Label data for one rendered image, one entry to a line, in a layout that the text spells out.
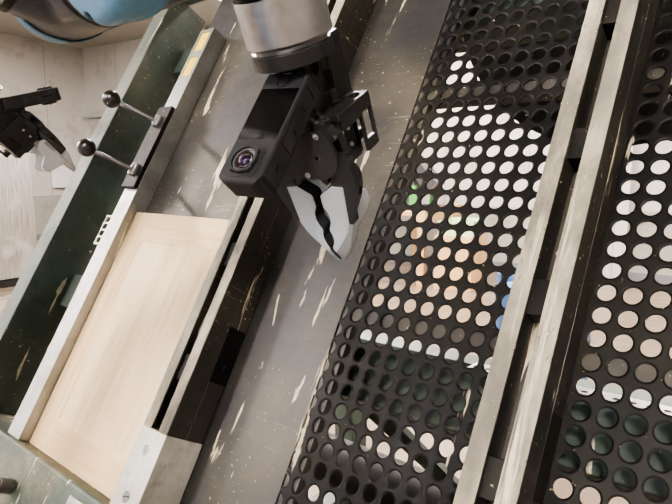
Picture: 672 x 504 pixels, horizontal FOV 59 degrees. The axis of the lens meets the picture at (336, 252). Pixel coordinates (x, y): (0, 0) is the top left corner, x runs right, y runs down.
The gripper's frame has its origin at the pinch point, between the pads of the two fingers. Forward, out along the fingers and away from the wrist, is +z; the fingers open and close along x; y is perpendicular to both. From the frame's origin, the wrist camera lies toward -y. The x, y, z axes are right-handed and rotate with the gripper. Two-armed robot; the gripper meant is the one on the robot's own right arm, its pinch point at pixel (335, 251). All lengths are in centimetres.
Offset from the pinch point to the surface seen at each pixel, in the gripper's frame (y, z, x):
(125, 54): 800, 143, 978
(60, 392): -3, 36, 70
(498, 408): -2.1, 15.7, -15.3
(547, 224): 14.9, 5.1, -16.9
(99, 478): -13, 39, 49
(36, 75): 685, 132, 1114
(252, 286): 13.8, 18.2, 28.0
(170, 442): -9.3, 28.8, 30.4
